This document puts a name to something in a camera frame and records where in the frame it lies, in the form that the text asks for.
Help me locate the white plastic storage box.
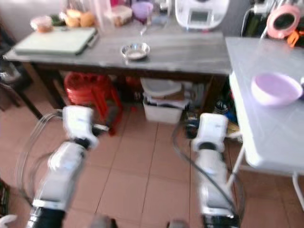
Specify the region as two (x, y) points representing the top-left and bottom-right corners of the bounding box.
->
(140, 77), (193, 124)

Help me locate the white folding table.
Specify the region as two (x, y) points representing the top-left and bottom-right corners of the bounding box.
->
(225, 37), (304, 212)

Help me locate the grey top wooden table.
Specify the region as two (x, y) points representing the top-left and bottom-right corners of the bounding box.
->
(2, 24), (233, 131)

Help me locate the purple plastic bowl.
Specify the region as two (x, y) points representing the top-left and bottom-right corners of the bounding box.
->
(251, 72), (304, 107)

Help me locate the small steel bowl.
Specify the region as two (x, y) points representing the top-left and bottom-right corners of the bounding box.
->
(120, 42), (150, 61)

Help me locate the red plastic stool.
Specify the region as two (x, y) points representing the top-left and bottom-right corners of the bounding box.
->
(64, 71), (122, 136)

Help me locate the white kitchen appliance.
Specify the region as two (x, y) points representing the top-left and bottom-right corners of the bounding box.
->
(175, 0), (231, 30)

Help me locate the dark wooden chair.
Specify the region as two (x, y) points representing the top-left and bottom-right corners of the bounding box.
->
(0, 28), (43, 119)

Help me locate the black crate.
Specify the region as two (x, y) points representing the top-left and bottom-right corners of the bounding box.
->
(0, 180), (10, 217)

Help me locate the purple cup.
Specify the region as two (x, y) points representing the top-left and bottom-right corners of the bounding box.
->
(132, 1), (154, 24)

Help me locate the pink round container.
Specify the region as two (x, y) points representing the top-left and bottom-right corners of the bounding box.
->
(266, 5), (301, 39)

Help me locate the clear food container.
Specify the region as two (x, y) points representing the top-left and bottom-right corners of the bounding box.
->
(112, 5), (133, 25)

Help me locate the white object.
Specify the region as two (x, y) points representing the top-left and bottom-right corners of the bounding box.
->
(0, 215), (17, 228)

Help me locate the orange plastic item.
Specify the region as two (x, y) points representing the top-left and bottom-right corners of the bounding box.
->
(287, 29), (304, 48)

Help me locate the clear plastic pitcher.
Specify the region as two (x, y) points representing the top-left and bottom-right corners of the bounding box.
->
(88, 0), (114, 31)

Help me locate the brown bread buns bag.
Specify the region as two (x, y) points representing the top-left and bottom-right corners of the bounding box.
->
(64, 9), (95, 28)

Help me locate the pale green cutting board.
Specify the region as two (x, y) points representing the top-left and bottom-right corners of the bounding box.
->
(13, 27), (98, 56)

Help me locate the small pink lidded bowl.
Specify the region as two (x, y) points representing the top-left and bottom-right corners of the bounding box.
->
(30, 15), (53, 33)

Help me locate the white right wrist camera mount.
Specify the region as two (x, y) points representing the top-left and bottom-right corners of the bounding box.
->
(192, 113), (228, 152)

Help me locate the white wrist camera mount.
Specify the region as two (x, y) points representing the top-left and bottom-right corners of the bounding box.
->
(192, 113), (228, 152)
(63, 105), (95, 142)

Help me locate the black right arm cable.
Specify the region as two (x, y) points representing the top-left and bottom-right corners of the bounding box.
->
(171, 123), (245, 221)

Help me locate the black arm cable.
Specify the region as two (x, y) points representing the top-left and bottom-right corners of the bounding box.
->
(171, 123), (245, 221)
(15, 112), (65, 209)

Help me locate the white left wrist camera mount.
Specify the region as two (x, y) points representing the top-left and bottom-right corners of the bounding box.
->
(63, 105), (95, 142)

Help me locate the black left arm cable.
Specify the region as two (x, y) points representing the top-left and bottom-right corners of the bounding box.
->
(15, 112), (65, 209)

